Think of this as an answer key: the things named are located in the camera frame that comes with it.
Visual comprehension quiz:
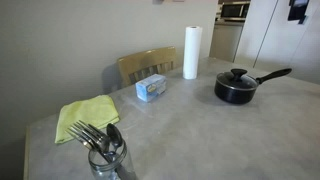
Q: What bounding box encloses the glass lid with black knob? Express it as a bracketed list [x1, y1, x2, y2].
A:
[217, 69, 258, 90]

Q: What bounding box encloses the blue tissue box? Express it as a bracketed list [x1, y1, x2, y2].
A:
[135, 74, 166, 102]

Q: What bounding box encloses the wooden chair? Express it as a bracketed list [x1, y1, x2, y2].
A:
[117, 46, 177, 86]

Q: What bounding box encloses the white paper towel roll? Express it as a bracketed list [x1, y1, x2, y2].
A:
[183, 26, 202, 79]

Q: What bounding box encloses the yellow-green cleaning cloth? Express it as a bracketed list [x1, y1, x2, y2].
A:
[55, 95, 120, 144]

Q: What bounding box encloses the silver spoon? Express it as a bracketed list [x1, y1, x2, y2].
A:
[107, 123, 123, 150]

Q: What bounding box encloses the silver fork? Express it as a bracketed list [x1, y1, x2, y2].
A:
[66, 127, 97, 150]
[71, 121, 110, 153]

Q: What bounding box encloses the clear glass jar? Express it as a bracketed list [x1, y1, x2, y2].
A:
[88, 144, 131, 180]

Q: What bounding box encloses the microwave oven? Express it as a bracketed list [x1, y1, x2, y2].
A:
[220, 1, 250, 21]

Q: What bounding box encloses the black saucepan with handle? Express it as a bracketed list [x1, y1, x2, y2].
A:
[214, 68, 292, 104]

